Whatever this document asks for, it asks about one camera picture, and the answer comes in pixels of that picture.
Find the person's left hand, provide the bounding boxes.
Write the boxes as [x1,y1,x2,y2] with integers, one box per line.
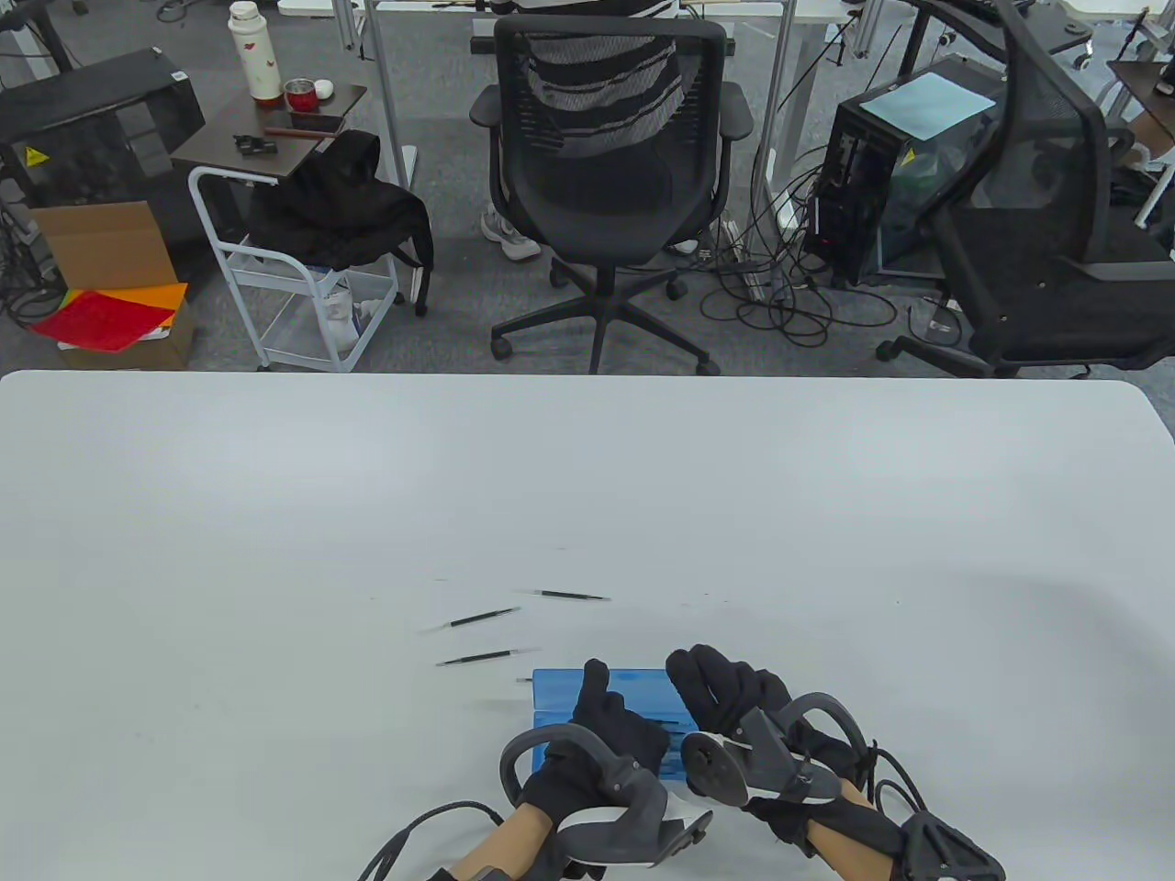
[520,659,671,818]

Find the person's right hand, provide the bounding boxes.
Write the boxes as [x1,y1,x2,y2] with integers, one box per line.
[666,644,884,854]

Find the bundle of black pen refills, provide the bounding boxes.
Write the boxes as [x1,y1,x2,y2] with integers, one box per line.
[643,719,691,783]

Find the blue translucent stationery box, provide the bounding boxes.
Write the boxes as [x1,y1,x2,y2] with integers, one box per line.
[532,668,700,786]

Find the person's left forearm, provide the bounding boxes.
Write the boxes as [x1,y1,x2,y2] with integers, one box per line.
[448,803,558,881]

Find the person's right forearm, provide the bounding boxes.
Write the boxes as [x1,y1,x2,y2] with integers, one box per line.
[808,787,919,881]

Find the brown cardboard box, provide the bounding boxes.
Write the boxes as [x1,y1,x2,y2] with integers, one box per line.
[28,199,197,372]

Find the black grey tracking controller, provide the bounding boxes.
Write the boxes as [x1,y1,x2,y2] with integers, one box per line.
[679,693,873,809]
[500,725,715,868]

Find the white power strip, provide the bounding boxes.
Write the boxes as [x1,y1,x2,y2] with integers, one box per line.
[719,216,770,302]

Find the black mesh office chair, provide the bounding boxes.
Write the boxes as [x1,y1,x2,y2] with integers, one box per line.
[468,14,755,377]

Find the white plastic bag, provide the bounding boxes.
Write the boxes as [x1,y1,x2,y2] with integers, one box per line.
[315,264,394,361]

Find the black computer tower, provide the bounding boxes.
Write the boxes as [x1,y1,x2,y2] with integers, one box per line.
[804,53,1006,289]

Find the black office chair with headrest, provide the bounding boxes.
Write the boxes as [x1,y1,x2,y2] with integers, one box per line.
[875,0,1175,379]

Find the white rolling cart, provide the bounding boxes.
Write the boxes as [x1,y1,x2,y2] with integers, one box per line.
[187,163,402,374]

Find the black jacket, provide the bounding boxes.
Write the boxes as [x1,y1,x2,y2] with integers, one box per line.
[246,129,435,318]

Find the orange paper sheet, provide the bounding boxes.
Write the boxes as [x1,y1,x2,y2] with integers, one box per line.
[115,282,190,315]

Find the red paper sheet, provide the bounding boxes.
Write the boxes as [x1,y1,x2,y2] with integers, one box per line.
[30,288,177,353]

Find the white office desk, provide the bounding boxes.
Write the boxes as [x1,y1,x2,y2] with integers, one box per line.
[275,0,882,232]

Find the dark wooden side table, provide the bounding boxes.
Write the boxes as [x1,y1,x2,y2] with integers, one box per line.
[171,83,369,182]

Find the black desk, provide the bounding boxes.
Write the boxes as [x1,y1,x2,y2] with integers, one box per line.
[904,0,1095,56]

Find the brown desk with white leg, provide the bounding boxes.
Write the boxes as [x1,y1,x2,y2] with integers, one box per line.
[1106,57,1175,230]

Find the white thermos bottle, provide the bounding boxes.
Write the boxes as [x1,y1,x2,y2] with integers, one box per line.
[227,1,285,107]

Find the black glove cable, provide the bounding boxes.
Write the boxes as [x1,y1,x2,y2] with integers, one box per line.
[358,800,506,881]
[863,742,939,827]

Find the tangle of black cables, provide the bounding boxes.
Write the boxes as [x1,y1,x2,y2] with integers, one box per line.
[684,138,901,350]

